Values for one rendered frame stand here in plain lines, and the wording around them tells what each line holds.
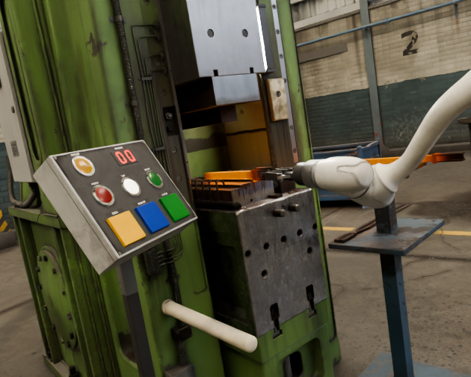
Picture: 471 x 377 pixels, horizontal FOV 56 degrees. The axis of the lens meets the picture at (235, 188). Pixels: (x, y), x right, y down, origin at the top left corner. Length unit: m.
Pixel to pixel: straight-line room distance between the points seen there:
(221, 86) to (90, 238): 0.73
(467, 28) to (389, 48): 1.38
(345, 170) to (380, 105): 8.23
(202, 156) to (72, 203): 1.07
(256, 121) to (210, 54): 0.47
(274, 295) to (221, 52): 0.86
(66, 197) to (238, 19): 0.90
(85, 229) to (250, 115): 1.06
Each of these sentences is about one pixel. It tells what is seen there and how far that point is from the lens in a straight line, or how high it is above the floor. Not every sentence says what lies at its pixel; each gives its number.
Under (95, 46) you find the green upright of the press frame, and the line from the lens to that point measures 1.51.
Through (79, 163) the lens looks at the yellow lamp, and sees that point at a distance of 1.09.
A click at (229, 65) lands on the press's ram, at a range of 1.55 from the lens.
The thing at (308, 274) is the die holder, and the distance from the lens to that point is 1.72.
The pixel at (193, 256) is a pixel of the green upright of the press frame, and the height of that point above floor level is 0.76.
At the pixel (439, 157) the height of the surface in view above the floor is 0.96.
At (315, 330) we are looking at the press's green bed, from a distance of 1.83.
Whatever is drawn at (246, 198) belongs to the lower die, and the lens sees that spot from 1.55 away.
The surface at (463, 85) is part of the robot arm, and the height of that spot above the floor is 1.20.
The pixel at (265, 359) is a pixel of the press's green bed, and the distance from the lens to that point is 1.66.
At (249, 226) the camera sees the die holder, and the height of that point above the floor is 0.86.
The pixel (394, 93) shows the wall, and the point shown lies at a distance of 9.36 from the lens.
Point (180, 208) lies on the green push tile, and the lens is 1.21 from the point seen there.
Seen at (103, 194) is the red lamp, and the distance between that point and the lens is 1.06.
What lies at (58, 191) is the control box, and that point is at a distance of 1.06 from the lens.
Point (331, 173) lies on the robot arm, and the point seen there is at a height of 1.02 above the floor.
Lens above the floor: 1.21
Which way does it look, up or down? 8 degrees down
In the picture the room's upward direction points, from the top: 9 degrees counter-clockwise
